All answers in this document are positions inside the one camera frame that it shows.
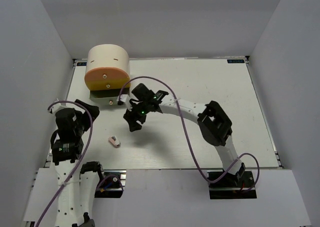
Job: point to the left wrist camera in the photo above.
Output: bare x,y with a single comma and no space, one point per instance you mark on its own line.
56,106

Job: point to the blue logo sticker left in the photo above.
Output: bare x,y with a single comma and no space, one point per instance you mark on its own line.
81,64

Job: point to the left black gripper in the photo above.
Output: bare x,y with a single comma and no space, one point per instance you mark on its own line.
93,109

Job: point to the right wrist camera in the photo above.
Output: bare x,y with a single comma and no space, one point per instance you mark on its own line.
124,100

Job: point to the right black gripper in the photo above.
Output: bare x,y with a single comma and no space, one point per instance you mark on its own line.
132,117

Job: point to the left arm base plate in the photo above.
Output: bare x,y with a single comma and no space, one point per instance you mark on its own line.
113,186

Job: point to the blue logo sticker right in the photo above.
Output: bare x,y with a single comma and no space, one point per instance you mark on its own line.
235,61

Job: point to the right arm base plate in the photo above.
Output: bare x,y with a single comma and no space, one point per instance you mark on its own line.
228,190

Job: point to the cream cylindrical desk organizer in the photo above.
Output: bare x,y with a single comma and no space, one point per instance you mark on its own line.
107,72

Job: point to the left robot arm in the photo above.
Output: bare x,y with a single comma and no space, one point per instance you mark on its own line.
77,180

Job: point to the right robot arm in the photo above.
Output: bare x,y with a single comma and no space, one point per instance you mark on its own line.
214,124

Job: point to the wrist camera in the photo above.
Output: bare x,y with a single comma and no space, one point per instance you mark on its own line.
124,100
56,106

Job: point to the blue logo sticker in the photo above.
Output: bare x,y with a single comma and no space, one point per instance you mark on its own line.
235,61
81,64

